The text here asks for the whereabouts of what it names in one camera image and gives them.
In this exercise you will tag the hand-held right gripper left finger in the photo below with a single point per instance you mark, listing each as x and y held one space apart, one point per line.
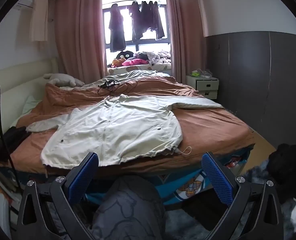
84 177

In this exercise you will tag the green small item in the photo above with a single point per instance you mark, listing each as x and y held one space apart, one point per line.
195 74

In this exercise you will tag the dark fluffy garment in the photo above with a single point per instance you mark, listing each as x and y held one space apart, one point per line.
288 162

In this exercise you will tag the white air conditioner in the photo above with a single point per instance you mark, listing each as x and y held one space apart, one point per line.
25 6

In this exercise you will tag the black folded clothing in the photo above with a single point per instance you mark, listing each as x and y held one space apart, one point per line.
10 140

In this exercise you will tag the orange plush toy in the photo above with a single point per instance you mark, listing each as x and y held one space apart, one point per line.
116 62

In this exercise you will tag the dark hanging garment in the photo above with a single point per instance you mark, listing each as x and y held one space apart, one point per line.
135 22
154 20

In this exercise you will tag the cream padded headboard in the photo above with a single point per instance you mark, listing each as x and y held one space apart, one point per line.
12 80

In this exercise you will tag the white zip jacket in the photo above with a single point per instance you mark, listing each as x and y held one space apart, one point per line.
117 130

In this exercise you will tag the mint green pillow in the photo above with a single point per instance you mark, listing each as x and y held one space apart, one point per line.
31 105

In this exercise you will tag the person's grey patterned trousers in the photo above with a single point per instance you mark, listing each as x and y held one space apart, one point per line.
127 212

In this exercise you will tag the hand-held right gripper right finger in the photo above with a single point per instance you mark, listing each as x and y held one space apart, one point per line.
216 180

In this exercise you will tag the pile of patterned clothes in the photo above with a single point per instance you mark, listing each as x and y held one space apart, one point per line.
158 56

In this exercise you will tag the black plush toy with eyes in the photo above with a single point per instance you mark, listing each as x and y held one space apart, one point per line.
124 55

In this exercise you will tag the orange blanket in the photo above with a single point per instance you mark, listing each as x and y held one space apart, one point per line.
213 127

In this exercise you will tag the cream hanging cloth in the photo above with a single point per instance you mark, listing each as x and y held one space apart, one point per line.
39 17

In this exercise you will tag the dark hanging coat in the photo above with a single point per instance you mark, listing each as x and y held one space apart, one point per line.
116 30

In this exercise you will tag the pink curtain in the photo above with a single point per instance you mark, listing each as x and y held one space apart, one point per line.
80 30
185 30

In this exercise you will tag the white nightstand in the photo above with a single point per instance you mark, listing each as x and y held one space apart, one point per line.
208 86

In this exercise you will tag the beige plush toy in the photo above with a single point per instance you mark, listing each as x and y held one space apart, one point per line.
62 80

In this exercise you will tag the clothes rail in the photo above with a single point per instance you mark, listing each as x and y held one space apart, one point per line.
127 2

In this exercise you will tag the printed window seat cushion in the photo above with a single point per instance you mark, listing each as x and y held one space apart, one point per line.
143 68

